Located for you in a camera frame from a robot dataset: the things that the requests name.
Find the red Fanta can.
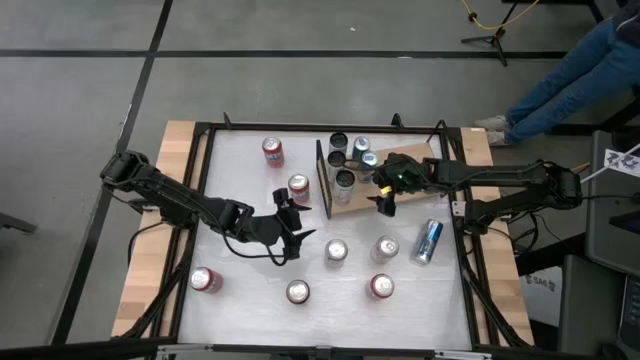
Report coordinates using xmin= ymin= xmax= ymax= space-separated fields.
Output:
xmin=287 ymin=173 xmax=311 ymax=205
xmin=368 ymin=272 xmax=396 ymax=301
xmin=261 ymin=135 xmax=286 ymax=170

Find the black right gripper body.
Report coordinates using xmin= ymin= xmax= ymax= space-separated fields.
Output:
xmin=372 ymin=152 xmax=432 ymax=196

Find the person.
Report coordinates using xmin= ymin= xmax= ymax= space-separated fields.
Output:
xmin=473 ymin=0 xmax=640 ymax=147

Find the blue silver Red Bull can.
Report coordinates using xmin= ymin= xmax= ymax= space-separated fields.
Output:
xmin=410 ymin=218 xmax=445 ymax=266
xmin=351 ymin=135 xmax=372 ymax=161
xmin=358 ymin=149 xmax=380 ymax=184

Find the yellow cable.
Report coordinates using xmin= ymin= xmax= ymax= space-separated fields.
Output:
xmin=459 ymin=0 xmax=541 ymax=31

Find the black tripod stand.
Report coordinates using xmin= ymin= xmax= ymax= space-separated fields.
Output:
xmin=459 ymin=0 xmax=531 ymax=67

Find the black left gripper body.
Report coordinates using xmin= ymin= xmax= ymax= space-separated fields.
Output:
xmin=234 ymin=209 xmax=294 ymax=247

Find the white labelled cardboard box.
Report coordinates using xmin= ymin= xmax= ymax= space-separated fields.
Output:
xmin=519 ymin=266 xmax=564 ymax=329

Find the red soda can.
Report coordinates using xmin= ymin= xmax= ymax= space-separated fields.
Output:
xmin=188 ymin=266 xmax=224 ymax=294

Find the black cable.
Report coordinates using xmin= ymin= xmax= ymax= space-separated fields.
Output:
xmin=222 ymin=233 xmax=290 ymax=268
xmin=343 ymin=157 xmax=382 ymax=175

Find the grey metal cabinet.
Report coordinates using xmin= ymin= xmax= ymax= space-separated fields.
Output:
xmin=557 ymin=253 xmax=640 ymax=357
xmin=584 ymin=129 xmax=640 ymax=276

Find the Star Wars Coke Zero can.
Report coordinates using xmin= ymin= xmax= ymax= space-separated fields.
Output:
xmin=285 ymin=278 xmax=312 ymax=306

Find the black stand foot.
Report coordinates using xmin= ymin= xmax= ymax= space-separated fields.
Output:
xmin=0 ymin=212 xmax=39 ymax=235

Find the wooden shelf with black frame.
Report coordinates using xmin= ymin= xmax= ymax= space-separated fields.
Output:
xmin=314 ymin=138 xmax=451 ymax=220

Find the silver Diet Coke can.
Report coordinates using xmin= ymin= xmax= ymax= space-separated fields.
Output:
xmin=323 ymin=236 xmax=349 ymax=266
xmin=370 ymin=234 xmax=401 ymax=265

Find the Celsius can with black lid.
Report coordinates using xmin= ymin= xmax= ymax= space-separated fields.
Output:
xmin=326 ymin=149 xmax=348 ymax=176
xmin=328 ymin=131 xmax=350 ymax=156
xmin=332 ymin=168 xmax=357 ymax=206

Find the white printed paper tag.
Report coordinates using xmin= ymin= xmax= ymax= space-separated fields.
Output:
xmin=603 ymin=147 xmax=640 ymax=179

